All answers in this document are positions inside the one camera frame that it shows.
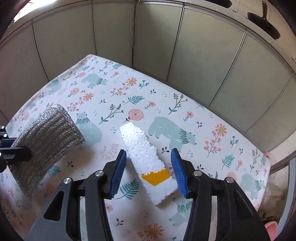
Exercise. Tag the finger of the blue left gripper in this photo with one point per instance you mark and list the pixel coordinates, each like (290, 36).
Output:
(6, 142)

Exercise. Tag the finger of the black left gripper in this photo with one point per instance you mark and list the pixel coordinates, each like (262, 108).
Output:
(16, 154)

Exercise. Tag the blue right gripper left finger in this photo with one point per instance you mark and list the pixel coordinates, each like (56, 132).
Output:
(117, 170)

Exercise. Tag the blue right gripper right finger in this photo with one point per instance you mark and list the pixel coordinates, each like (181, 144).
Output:
(180, 171)

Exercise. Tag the white foam block yellow patch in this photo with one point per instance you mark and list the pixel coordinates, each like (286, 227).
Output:
(157, 181)

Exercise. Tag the silver mesh scouring cloth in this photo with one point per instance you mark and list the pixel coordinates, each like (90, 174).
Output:
(48, 138)

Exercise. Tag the green kitchen cabinets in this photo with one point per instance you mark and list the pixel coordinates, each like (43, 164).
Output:
(204, 50)

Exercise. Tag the floral bear tablecloth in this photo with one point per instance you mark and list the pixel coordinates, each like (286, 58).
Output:
(116, 107)

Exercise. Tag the pink plastic bucket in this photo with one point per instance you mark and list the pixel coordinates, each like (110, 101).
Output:
(272, 228)

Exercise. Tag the metal shelf rack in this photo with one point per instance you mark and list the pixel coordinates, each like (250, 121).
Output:
(289, 209)

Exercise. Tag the black frying pan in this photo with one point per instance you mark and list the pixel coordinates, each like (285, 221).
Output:
(263, 23)

